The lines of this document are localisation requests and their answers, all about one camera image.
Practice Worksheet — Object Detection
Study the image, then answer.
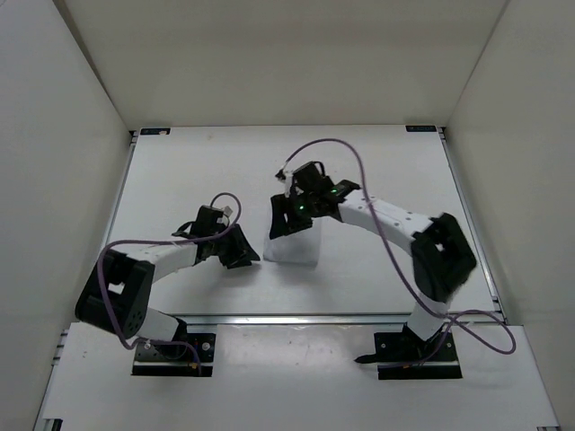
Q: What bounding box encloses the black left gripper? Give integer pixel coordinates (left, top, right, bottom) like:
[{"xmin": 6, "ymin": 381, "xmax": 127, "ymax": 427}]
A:
[{"xmin": 210, "ymin": 222, "xmax": 260, "ymax": 268}]

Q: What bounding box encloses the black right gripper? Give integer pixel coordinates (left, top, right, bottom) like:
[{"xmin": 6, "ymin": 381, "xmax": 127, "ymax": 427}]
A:
[{"xmin": 271, "ymin": 190, "xmax": 320, "ymax": 239}]

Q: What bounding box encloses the white skirt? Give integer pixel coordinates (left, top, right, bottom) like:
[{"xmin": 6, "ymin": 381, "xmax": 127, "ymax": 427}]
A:
[{"xmin": 263, "ymin": 220, "xmax": 322, "ymax": 266}]

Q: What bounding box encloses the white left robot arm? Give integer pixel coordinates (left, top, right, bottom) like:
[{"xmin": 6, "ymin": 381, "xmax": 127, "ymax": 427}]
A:
[{"xmin": 75, "ymin": 215, "xmax": 261, "ymax": 357}]

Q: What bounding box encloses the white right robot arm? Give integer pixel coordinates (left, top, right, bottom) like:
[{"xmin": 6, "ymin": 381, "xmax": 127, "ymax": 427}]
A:
[{"xmin": 269, "ymin": 180, "xmax": 477, "ymax": 360}]

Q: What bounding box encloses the black left corner label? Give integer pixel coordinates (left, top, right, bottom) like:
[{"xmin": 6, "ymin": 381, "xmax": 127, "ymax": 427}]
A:
[{"xmin": 138, "ymin": 128, "xmax": 172, "ymax": 136}]

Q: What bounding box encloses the black corner label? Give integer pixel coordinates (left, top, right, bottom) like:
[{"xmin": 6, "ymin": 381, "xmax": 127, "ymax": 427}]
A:
[
  {"xmin": 405, "ymin": 125, "xmax": 437, "ymax": 133},
  {"xmin": 138, "ymin": 128, "xmax": 172, "ymax": 136}
]

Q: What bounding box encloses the black right corner label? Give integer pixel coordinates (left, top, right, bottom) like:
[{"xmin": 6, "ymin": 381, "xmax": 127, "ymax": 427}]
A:
[{"xmin": 405, "ymin": 125, "xmax": 437, "ymax": 133}]

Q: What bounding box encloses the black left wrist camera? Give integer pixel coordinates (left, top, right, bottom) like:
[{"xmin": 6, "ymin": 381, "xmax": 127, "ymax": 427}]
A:
[{"xmin": 190, "ymin": 206, "xmax": 229, "ymax": 237}]

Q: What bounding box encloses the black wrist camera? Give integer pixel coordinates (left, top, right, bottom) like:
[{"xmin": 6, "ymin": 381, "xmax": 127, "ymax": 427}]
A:
[
  {"xmin": 292, "ymin": 161, "xmax": 334, "ymax": 194},
  {"xmin": 190, "ymin": 206, "xmax": 229, "ymax": 237}
]

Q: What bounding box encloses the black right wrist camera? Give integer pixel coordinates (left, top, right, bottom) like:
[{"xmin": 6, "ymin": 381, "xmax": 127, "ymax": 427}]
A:
[{"xmin": 292, "ymin": 161, "xmax": 334, "ymax": 194}]

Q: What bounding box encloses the aluminium table rail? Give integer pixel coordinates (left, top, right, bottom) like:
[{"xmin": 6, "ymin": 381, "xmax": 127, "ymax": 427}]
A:
[{"xmin": 179, "ymin": 312, "xmax": 500, "ymax": 329}]

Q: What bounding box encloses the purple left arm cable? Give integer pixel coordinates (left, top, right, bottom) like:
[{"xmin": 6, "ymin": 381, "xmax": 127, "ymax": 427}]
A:
[{"xmin": 97, "ymin": 192, "xmax": 243, "ymax": 351}]

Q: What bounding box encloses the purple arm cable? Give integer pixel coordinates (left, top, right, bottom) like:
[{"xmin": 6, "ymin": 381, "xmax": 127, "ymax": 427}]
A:
[
  {"xmin": 97, "ymin": 192, "xmax": 243, "ymax": 351},
  {"xmin": 280, "ymin": 138, "xmax": 518, "ymax": 356}
]

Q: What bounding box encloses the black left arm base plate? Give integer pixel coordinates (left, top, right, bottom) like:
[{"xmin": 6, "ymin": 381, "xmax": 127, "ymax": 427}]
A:
[{"xmin": 131, "ymin": 326, "xmax": 217, "ymax": 378}]

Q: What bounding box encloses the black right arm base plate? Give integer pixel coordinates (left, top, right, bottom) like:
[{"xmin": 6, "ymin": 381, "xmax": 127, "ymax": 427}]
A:
[{"xmin": 354, "ymin": 325, "xmax": 463, "ymax": 381}]

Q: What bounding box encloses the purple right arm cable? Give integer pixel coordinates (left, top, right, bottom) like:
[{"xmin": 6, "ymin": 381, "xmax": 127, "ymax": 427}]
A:
[{"xmin": 280, "ymin": 138, "xmax": 518, "ymax": 356}]

